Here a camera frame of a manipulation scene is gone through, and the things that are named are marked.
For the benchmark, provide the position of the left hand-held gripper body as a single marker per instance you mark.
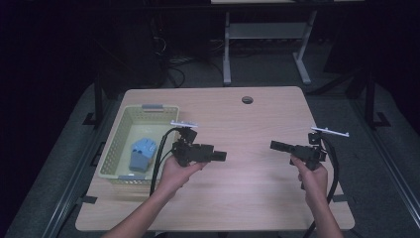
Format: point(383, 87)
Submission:
point(194, 152)

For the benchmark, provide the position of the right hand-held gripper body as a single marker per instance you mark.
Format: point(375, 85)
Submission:
point(307, 152)

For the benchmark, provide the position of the blue grey glove dotted palm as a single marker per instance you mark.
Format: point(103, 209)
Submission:
point(140, 153)

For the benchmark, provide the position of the pale yellow plastic basket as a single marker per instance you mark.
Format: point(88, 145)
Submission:
point(124, 148)

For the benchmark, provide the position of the person's left hand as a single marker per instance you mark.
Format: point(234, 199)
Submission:
point(175, 177)

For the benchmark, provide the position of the person's right hand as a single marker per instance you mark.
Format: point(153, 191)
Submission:
point(315, 185)

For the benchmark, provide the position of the black table edge clip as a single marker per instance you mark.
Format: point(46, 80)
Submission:
point(87, 199)
point(341, 198)

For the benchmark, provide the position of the black stand post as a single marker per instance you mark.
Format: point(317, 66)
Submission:
point(369, 99)
point(98, 99)

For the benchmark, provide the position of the aluminium floor rail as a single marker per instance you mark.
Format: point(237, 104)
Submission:
point(389, 165)
point(72, 185)

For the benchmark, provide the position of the white metal desk frame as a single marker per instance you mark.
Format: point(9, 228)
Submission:
point(264, 30)

